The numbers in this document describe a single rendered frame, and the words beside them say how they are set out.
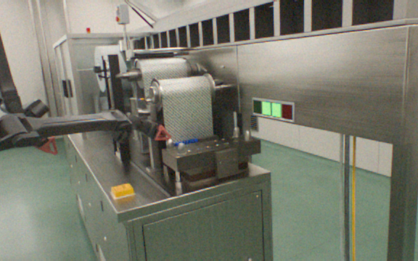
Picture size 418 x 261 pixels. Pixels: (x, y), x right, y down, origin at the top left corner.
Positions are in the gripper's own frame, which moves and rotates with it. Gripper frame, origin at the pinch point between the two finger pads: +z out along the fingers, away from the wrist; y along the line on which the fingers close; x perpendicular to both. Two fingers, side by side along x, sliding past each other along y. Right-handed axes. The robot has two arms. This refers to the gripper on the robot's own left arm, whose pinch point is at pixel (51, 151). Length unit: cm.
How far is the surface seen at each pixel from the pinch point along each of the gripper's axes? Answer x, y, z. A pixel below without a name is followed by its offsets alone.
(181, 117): -41, -37, 12
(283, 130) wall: -282, 87, 248
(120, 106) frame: -38.7, 1.0, 6.4
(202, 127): -46, -40, 22
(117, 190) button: 0.3, -35.1, 14.0
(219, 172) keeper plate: -29, -59, 29
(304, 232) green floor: -93, -37, 173
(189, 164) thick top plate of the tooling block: -22, -53, 19
